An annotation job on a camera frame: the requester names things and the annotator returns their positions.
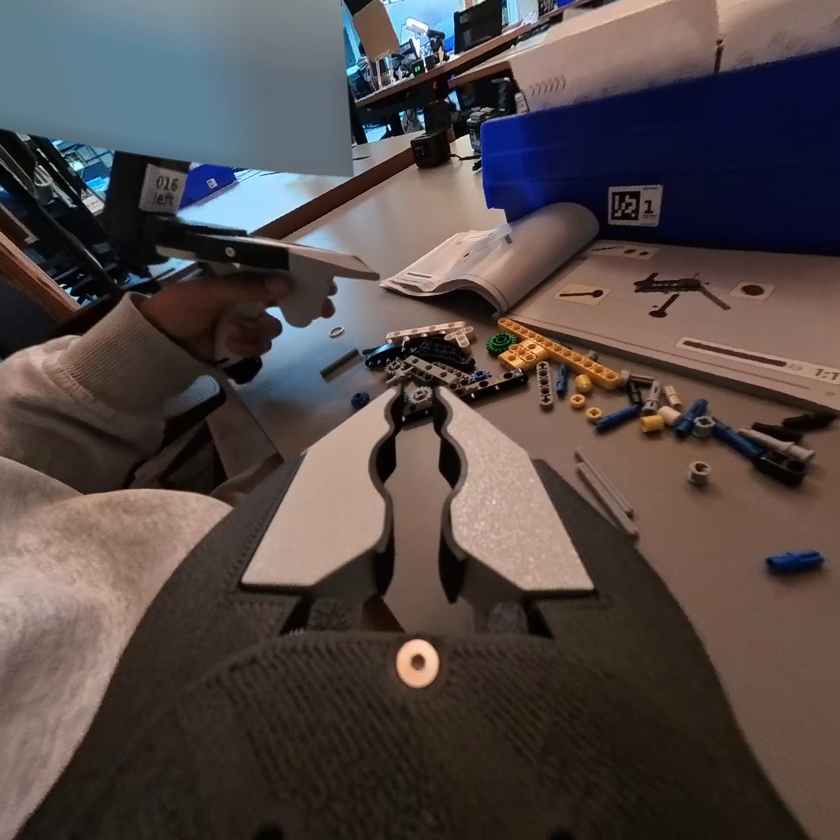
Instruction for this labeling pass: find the person's left hand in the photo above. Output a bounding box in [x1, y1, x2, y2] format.
[140, 272, 294, 368]

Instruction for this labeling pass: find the yellow lego beam assembly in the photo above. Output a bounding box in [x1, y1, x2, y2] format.
[497, 318, 622, 392]

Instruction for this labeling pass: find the black monitor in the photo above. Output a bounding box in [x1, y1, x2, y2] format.
[453, 2, 521, 55]

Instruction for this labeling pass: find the person's left forearm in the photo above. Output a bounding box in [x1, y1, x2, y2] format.
[0, 292, 221, 490]

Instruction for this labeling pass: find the pile of small lego pins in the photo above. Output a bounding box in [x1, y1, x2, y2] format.
[567, 371, 840, 487]

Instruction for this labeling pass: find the white arrow-print paper bag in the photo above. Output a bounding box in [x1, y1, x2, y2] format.
[508, 0, 840, 114]

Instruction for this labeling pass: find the lego instruction booklet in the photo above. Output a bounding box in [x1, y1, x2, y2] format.
[381, 202, 840, 411]

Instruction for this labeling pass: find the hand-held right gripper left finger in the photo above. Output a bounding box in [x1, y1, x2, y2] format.
[240, 384, 406, 601]

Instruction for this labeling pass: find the blue lego pin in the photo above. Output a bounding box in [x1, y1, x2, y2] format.
[765, 550, 825, 574]

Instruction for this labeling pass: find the heap of grey lego beams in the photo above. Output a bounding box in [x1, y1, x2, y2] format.
[363, 322, 479, 389]

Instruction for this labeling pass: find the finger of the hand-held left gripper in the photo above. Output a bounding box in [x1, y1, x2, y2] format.
[287, 239, 381, 282]

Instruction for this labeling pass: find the black battery charger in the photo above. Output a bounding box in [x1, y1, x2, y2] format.
[410, 101, 454, 169]

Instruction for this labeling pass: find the background workbench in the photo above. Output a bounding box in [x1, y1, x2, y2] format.
[353, 26, 547, 140]

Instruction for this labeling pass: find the small blue storage bin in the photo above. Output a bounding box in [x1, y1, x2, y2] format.
[180, 164, 238, 208]

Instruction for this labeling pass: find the blue plastic bin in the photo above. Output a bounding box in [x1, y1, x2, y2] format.
[481, 49, 840, 254]

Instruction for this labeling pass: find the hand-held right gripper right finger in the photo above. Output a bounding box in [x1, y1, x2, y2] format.
[436, 386, 596, 605]

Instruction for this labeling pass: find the person's grey sweatshirt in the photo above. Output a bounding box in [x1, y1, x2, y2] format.
[0, 456, 240, 840]

